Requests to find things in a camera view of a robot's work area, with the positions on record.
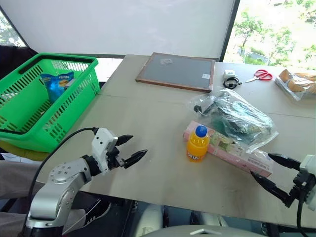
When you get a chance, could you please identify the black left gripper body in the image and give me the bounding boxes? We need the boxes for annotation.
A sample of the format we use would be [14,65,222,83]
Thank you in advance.
[106,145,125,171]

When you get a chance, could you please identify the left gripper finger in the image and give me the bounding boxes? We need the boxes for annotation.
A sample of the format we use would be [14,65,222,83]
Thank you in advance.
[123,149,148,169]
[116,134,134,147]

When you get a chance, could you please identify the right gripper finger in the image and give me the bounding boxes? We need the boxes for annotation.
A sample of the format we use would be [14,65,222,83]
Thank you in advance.
[250,171,293,208]
[268,153,302,171]

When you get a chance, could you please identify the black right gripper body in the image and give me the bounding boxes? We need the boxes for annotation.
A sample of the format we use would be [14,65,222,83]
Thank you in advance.
[290,170,312,202]

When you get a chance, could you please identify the green plastic basket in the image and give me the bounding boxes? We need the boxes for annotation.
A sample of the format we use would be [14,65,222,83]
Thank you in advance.
[0,52,101,153]

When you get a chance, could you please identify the pink flat box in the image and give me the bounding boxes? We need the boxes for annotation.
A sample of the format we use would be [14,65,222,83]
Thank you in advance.
[183,120,274,178]

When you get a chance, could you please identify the black white sneaker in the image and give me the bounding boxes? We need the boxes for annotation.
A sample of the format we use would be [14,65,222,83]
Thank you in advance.
[80,197,112,228]

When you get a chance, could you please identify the clear plastic zip bag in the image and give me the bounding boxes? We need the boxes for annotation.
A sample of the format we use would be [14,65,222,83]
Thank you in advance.
[185,88,279,154]

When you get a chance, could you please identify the orange juice bottle blue cap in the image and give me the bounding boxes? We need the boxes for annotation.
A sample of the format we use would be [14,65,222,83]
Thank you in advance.
[186,125,210,163]

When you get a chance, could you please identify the pale rounded shape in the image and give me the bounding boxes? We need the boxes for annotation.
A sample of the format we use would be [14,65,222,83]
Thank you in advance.
[135,204,164,237]

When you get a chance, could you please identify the grey trouser leg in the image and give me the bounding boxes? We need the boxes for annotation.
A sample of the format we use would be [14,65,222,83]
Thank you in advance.
[0,208,87,237]
[0,159,42,200]

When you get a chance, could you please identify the bagged bread rolls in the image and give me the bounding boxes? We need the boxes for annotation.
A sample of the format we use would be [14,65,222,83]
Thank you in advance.
[275,69,316,101]

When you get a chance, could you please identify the black clip in bag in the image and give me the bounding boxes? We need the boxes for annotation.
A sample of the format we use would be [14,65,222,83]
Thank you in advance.
[193,100,216,117]

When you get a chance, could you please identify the wooden framed chalkboard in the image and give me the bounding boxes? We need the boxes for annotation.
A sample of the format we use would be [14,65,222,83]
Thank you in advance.
[135,52,216,93]

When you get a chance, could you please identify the blue snack bag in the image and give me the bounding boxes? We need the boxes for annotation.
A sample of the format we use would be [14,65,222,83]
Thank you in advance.
[39,71,76,104]

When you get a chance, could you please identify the yellow green seat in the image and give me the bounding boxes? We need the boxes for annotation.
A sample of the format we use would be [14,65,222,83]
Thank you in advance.
[0,142,52,162]

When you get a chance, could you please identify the white projection screen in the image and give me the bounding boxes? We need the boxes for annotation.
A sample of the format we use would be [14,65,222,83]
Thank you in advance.
[0,0,241,60]

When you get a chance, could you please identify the dark cloth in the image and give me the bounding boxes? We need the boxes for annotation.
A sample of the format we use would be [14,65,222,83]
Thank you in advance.
[0,45,39,81]

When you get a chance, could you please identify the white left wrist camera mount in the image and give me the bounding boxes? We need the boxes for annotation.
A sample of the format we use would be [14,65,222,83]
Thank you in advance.
[91,127,119,175]

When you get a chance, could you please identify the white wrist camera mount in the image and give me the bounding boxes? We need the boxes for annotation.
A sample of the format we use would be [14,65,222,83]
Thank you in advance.
[91,127,119,175]
[299,154,316,212]

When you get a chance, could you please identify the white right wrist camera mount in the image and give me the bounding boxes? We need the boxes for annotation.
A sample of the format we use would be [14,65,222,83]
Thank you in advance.
[299,154,316,212]

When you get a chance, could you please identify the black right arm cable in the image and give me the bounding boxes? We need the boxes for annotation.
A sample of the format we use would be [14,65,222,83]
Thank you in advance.
[296,197,308,237]

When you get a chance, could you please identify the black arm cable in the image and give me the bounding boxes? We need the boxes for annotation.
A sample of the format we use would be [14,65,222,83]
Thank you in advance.
[22,127,99,235]
[296,197,308,237]

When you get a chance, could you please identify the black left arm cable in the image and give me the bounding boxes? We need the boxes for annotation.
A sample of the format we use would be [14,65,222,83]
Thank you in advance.
[22,127,99,235]

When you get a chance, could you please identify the red handled scissors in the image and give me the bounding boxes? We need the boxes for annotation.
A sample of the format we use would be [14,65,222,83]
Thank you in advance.
[244,69,274,84]

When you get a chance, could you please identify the coiled black cable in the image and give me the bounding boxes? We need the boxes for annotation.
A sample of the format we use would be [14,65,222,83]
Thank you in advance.
[223,77,242,89]

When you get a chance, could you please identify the black screen frame post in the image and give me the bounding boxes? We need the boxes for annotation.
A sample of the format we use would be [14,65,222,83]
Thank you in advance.
[219,0,241,61]

